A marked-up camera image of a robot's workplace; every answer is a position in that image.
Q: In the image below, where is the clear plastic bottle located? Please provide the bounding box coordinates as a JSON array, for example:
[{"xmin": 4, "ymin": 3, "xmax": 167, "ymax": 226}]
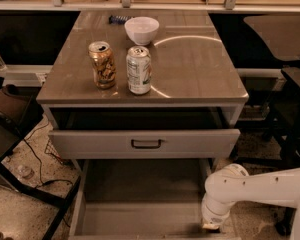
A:
[{"xmin": 17, "ymin": 165, "xmax": 35, "ymax": 180}]

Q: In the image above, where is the white bowl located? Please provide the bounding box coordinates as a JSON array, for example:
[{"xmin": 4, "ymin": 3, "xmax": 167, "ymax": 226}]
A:
[{"xmin": 124, "ymin": 17, "xmax": 160, "ymax": 45}]

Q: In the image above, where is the black floor cable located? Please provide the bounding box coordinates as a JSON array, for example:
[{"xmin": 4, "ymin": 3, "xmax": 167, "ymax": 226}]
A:
[{"xmin": 21, "ymin": 122, "xmax": 74, "ymax": 228}]

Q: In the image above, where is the black office chair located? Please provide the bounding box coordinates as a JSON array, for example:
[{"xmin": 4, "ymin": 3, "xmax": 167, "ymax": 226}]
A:
[{"xmin": 234, "ymin": 14, "xmax": 300, "ymax": 237}]

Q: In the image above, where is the brown bag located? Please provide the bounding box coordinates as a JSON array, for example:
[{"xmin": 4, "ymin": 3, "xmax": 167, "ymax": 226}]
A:
[{"xmin": 0, "ymin": 85, "xmax": 43, "ymax": 137}]

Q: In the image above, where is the blue snack bar wrapper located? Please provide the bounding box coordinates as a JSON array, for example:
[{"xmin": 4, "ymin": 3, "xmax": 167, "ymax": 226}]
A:
[{"xmin": 109, "ymin": 15, "xmax": 130, "ymax": 25}]

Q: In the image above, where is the grey drawer cabinet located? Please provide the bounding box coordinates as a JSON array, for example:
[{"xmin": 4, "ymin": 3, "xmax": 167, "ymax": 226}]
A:
[{"xmin": 36, "ymin": 9, "xmax": 250, "ymax": 240}]

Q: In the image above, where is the grey drawer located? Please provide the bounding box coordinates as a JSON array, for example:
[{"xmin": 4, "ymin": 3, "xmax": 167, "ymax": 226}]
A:
[
  {"xmin": 49, "ymin": 129, "xmax": 240, "ymax": 159},
  {"xmin": 68, "ymin": 159, "xmax": 234, "ymax": 240}
]

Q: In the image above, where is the wire basket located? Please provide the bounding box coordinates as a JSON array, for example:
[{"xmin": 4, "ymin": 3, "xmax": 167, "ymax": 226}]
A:
[{"xmin": 44, "ymin": 140, "xmax": 71, "ymax": 165}]

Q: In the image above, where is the white green soda can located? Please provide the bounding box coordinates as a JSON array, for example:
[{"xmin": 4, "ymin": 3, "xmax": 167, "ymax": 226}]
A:
[{"xmin": 126, "ymin": 46, "xmax": 152, "ymax": 95}]

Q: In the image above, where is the gold crumpled soda can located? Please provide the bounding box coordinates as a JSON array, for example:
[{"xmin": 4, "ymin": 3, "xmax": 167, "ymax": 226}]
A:
[{"xmin": 88, "ymin": 41, "xmax": 116, "ymax": 89}]

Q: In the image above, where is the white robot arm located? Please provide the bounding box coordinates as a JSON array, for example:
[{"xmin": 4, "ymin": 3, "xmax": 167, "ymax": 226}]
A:
[{"xmin": 201, "ymin": 164, "xmax": 300, "ymax": 240}]

